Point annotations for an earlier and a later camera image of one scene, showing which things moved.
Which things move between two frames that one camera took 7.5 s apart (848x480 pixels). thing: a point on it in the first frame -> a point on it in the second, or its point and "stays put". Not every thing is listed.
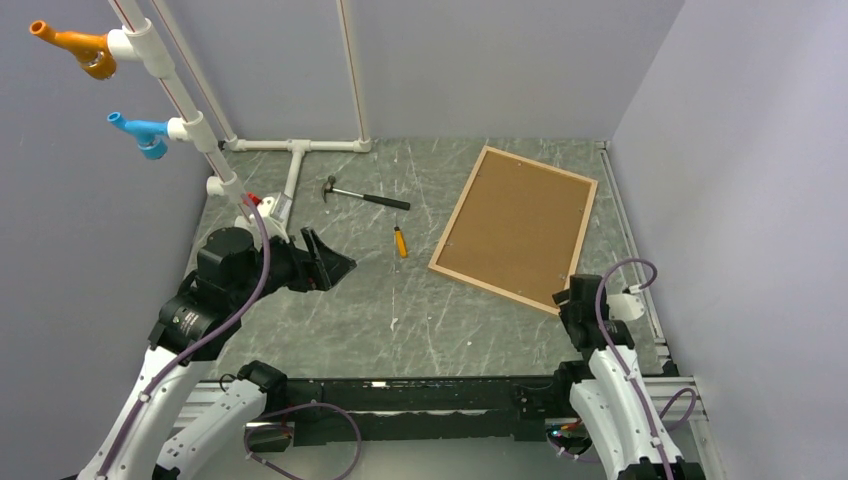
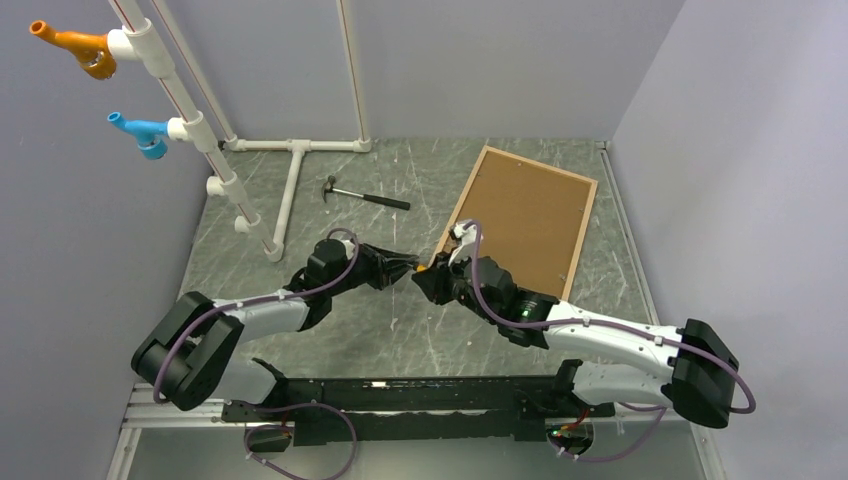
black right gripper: (566, 308) -> (430, 278)
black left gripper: (319, 268) -> (387, 266)
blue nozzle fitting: (149, 134) stays put
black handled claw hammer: (328, 187) stays put
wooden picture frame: (517, 229) stays put
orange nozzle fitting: (90, 49) stays put
